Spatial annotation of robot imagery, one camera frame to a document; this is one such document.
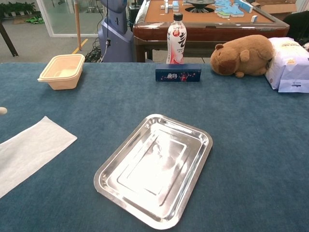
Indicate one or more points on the brown cardboard box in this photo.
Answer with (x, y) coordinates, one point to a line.
(277, 8)

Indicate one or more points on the blue white mahjong tile heap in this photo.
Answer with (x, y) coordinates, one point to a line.
(229, 9)

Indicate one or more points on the wooden pole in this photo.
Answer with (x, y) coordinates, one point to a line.
(77, 26)

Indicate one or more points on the green potted plants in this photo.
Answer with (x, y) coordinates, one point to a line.
(17, 8)

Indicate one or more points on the beige plastic food container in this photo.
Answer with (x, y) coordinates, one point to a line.
(62, 72)

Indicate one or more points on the green item on floor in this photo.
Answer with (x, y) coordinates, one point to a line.
(35, 19)

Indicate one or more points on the silver metal tray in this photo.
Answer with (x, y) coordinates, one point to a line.
(154, 169)

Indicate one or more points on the white red drink bottle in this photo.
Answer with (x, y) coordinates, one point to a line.
(176, 41)

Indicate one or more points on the brown mahjong table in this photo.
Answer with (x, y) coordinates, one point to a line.
(205, 31)

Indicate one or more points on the blue table cloth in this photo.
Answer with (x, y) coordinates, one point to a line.
(241, 145)

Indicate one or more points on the pale blue tissue pack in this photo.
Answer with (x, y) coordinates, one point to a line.
(294, 83)

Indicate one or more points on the white paper sheet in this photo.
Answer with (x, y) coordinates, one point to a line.
(31, 152)

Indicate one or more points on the black chair back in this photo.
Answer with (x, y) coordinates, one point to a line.
(297, 24)

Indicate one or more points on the white glass partition frame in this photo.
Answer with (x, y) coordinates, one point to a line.
(48, 24)

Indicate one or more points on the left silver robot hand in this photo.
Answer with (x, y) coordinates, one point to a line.
(2, 111)

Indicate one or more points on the black mahjong table dial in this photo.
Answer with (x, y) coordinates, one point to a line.
(200, 4)

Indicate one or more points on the brown capybara plush toy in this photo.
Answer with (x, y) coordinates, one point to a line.
(241, 55)

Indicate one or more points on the dark blue printed box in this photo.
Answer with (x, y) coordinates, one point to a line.
(178, 73)

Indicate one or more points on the large white tissue pack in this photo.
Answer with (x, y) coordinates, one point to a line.
(287, 55)

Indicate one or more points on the single blue white mahjong tile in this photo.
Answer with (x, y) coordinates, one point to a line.
(254, 18)

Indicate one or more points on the small mahjong tile cluster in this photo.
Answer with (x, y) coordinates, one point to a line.
(169, 6)

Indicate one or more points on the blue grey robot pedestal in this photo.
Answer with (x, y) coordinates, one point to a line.
(116, 43)

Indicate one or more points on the black table leg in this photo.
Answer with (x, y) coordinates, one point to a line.
(9, 41)

